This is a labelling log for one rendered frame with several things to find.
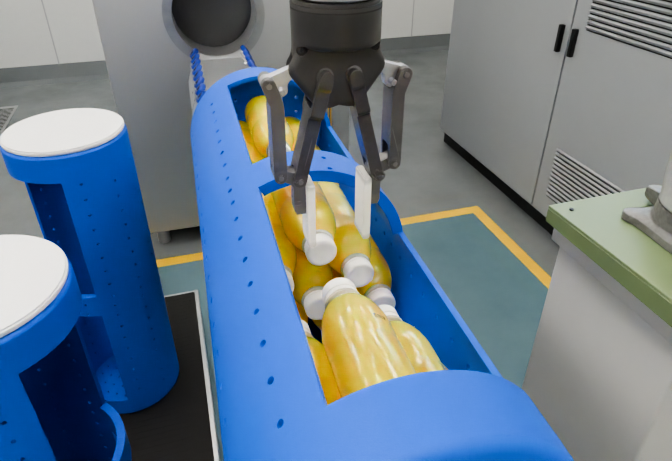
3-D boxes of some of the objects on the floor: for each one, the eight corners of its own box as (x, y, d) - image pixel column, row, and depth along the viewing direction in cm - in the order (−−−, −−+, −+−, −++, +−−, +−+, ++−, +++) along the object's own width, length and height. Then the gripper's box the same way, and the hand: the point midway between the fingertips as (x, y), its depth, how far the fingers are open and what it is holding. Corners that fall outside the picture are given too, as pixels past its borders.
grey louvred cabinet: (503, 132, 386) (543, -98, 311) (800, 340, 211) (1059, -72, 135) (435, 141, 373) (460, -97, 297) (692, 371, 197) (913, -67, 122)
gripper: (421, -20, 48) (403, 205, 60) (218, -11, 44) (244, 228, 56) (459, -5, 42) (431, 242, 54) (227, 7, 38) (254, 271, 50)
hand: (336, 209), depth 53 cm, fingers open, 5 cm apart
